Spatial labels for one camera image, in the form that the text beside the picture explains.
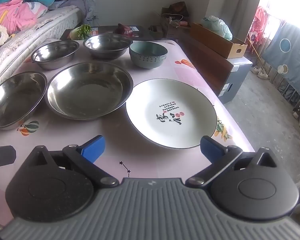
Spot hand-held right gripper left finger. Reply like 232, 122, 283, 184
27, 135, 120, 189

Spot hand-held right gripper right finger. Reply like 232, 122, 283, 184
186, 135, 277, 187

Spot white printed plate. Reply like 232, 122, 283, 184
125, 79, 218, 149

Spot wide steel bowl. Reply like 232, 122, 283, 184
0, 71, 48, 130

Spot large shallow steel basin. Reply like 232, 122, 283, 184
44, 61, 134, 121

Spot small steel bowl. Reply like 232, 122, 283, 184
31, 40, 80, 70

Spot deep steel bowl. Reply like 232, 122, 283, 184
83, 33, 134, 60

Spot teal ceramic bowl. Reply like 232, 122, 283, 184
129, 41, 168, 69

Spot pink printed tablecloth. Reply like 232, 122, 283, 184
0, 38, 255, 228

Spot grey carton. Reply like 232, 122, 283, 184
216, 56, 253, 104

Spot dark brown wooden cabinet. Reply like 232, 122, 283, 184
177, 33, 234, 97

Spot metal drying rack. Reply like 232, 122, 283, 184
257, 5, 300, 110

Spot green lettuce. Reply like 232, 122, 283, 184
69, 24, 92, 41

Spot flat dark carton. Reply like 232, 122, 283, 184
60, 25, 153, 41

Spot blue dotted cloth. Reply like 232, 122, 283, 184
261, 21, 300, 105

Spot red onion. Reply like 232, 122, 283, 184
115, 23, 134, 38

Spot pale green plastic bag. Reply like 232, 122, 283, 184
200, 15, 233, 41

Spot pink hanging garment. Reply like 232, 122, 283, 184
250, 5, 272, 48

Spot brown paper bag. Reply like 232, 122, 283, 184
161, 2, 191, 40

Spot grey clothing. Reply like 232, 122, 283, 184
48, 0, 97, 22

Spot pink and teal quilt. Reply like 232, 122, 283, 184
0, 0, 57, 35

